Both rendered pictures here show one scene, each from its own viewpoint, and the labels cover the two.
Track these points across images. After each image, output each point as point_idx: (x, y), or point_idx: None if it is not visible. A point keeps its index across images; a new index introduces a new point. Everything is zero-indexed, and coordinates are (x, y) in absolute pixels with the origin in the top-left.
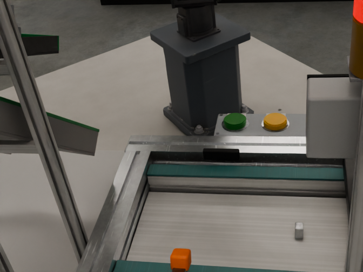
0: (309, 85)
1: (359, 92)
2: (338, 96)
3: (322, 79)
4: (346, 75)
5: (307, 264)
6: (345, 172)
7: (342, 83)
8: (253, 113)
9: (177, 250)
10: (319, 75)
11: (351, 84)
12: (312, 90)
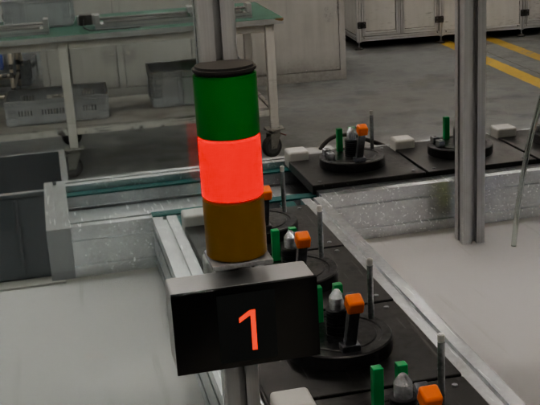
0: (308, 269)
1: (255, 270)
2: (273, 264)
3: (296, 274)
4: (273, 281)
5: None
6: None
7: (274, 274)
8: None
9: (435, 393)
10: (302, 277)
11: (264, 275)
12: (302, 265)
